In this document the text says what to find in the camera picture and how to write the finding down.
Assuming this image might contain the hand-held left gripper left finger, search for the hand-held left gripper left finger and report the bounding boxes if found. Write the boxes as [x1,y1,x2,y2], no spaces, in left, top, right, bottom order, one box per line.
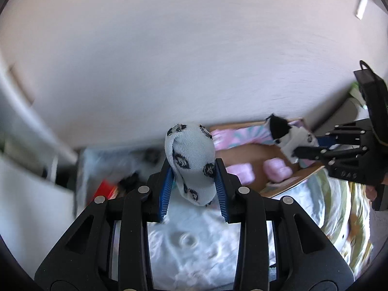
[34,158,175,291]

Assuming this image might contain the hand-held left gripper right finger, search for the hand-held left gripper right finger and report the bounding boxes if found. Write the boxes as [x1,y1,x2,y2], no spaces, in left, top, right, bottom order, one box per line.
[214,158,355,291]

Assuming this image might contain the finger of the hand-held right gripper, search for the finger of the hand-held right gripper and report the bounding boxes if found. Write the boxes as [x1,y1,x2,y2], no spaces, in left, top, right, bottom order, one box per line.
[293,145,370,166]
[316,119,374,148]

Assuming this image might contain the black and white sock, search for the black and white sock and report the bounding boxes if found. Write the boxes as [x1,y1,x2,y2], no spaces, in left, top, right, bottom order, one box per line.
[264,113,320,164]

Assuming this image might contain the cardboard box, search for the cardboard box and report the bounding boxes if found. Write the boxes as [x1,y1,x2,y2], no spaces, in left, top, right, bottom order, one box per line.
[209,118,327,199]

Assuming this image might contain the light blue panda print sock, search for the light blue panda print sock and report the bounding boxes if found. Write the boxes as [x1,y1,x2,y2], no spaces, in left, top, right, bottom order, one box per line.
[164,122,217,208]

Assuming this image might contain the pink sock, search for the pink sock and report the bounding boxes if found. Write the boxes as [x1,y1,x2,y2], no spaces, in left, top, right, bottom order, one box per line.
[226,163,255,184]
[263,158,293,183]

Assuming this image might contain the green item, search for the green item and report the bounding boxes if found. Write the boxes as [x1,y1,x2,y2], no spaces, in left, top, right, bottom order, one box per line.
[348,82,368,108]

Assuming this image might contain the light blue sheet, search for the light blue sheet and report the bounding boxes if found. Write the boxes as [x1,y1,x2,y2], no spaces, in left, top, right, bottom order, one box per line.
[147,185,322,289]

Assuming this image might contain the pink and teal patterned cloth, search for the pink and teal patterned cloth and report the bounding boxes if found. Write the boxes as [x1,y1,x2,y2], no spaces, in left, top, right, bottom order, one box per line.
[210,121,304,151]

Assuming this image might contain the red packet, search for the red packet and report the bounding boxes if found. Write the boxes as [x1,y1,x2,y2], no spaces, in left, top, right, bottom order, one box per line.
[93,180,119,201]

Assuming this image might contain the floral blanket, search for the floral blanket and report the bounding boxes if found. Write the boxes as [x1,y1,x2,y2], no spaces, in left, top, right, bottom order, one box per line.
[303,170,375,277]

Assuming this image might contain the clear plastic bin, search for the clear plastic bin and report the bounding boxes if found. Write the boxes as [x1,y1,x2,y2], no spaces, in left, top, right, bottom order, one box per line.
[76,145,167,216]

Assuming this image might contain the white furniture panel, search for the white furniture panel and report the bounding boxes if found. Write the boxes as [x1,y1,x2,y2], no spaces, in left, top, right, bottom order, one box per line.
[0,51,79,267]

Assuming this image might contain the white wall socket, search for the white wall socket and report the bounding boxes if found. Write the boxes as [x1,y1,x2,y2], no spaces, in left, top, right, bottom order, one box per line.
[355,0,369,20]

